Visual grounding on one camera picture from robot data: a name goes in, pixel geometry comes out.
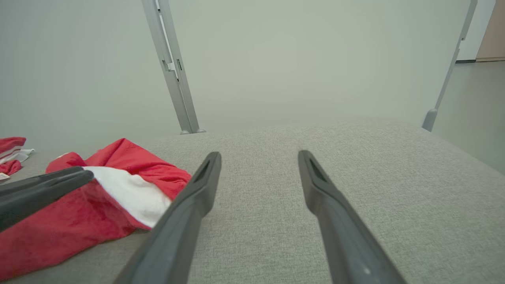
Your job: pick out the red basketball jersey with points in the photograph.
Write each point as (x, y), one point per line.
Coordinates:
(10, 144)

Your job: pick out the grey metal partition post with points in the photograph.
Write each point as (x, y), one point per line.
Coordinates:
(161, 47)
(429, 118)
(173, 39)

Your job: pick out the red and white shorts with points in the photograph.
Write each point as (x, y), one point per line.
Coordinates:
(59, 228)

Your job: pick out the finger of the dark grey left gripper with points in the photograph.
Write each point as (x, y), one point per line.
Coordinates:
(39, 201)
(39, 182)

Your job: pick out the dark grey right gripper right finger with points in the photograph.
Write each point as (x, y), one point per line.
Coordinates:
(347, 244)

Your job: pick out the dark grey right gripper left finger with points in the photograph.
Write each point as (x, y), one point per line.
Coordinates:
(177, 236)

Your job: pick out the beige wooden door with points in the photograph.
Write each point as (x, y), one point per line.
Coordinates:
(493, 31)

